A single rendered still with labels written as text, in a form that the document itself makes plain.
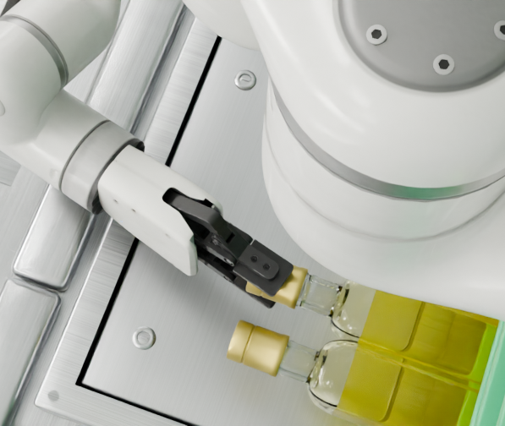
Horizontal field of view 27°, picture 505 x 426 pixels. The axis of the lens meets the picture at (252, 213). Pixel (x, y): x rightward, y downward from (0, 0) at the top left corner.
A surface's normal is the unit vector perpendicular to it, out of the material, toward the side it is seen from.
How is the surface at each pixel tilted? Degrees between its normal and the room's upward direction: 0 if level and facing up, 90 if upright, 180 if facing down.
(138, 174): 82
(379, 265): 101
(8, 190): 90
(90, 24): 140
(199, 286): 90
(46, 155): 80
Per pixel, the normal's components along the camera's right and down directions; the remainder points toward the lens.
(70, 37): 0.73, 0.04
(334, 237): -0.43, 0.86
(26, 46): 0.41, -0.36
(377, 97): -0.28, 0.15
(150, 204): -0.07, -0.25
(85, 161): -0.16, -0.04
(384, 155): -0.32, 0.73
